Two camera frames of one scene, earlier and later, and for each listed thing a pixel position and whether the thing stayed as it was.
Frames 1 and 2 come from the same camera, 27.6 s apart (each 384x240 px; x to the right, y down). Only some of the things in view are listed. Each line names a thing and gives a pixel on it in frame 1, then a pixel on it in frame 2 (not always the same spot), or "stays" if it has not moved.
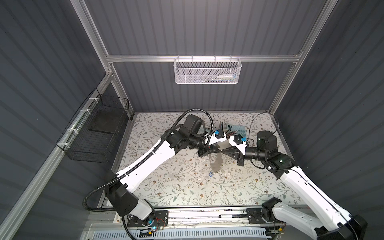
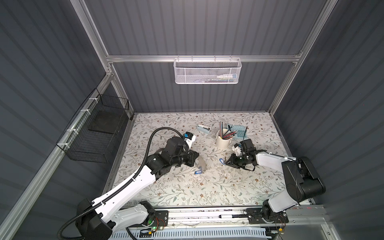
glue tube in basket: x=227 y=76 stays
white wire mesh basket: x=207 y=71 stays
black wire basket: x=92 y=135 stays
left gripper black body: x=202 y=151 → x=188 y=158
